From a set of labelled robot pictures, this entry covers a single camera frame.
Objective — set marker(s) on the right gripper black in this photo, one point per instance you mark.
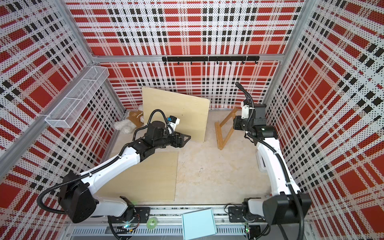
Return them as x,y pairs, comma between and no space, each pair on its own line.
236,122

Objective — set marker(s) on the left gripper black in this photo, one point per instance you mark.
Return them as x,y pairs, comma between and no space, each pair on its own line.
181,144

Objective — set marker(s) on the plywood board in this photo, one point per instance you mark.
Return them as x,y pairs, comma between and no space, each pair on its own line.
153,180
192,111

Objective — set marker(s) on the wooden easel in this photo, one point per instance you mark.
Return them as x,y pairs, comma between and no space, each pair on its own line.
224,129

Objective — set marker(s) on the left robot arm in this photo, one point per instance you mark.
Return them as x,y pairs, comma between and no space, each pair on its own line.
76,197

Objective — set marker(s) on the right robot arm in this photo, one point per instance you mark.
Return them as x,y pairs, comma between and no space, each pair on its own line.
287,203

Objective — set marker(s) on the plush toy brown white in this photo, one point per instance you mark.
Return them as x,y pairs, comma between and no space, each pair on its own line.
132,120

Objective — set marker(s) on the light blue plate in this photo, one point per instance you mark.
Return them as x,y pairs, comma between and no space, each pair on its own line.
198,224

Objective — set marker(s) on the green tape roll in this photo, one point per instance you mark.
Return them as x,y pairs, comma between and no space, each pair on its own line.
152,223

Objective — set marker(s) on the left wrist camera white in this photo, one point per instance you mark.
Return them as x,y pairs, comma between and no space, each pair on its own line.
173,121

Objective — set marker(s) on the black hook rail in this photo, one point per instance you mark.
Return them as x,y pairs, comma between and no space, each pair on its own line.
212,59

